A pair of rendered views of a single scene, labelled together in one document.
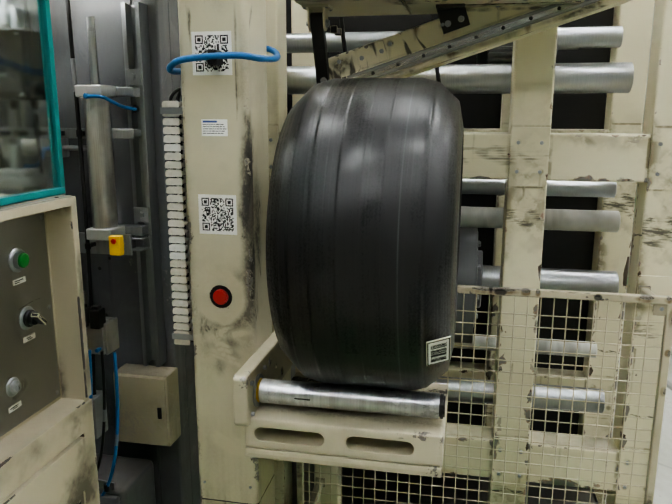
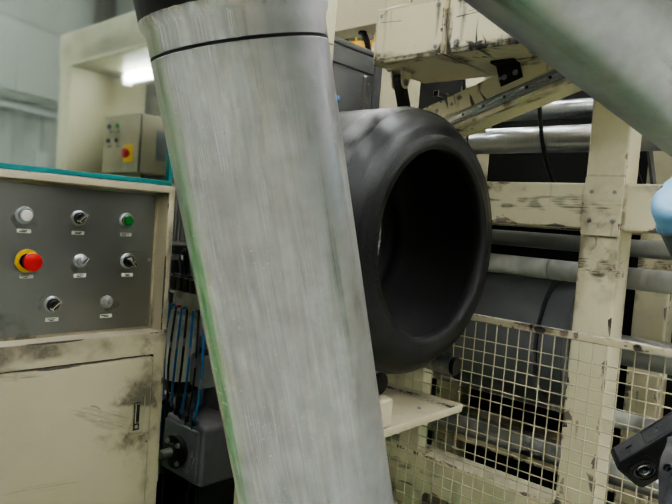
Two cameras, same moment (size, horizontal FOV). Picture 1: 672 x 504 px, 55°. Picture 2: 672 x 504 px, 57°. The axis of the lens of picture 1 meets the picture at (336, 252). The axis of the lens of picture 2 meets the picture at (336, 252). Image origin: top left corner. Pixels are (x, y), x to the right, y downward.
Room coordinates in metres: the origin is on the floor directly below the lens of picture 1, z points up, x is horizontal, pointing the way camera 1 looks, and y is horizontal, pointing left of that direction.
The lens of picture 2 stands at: (-0.02, -0.72, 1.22)
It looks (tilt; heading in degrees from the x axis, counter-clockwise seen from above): 3 degrees down; 31
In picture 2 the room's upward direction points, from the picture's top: 4 degrees clockwise
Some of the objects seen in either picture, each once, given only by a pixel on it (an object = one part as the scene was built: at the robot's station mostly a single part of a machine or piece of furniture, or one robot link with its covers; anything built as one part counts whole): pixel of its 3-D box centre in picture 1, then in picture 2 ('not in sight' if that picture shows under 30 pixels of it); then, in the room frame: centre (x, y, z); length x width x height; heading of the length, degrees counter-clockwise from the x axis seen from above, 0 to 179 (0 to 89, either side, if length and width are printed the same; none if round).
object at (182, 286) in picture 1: (183, 225); not in sight; (1.26, 0.30, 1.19); 0.05 x 0.04 x 0.48; 169
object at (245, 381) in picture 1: (273, 362); not in sight; (1.27, 0.13, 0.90); 0.40 x 0.03 x 0.10; 169
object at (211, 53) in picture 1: (225, 57); not in sight; (1.27, 0.21, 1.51); 0.19 x 0.19 x 0.06; 79
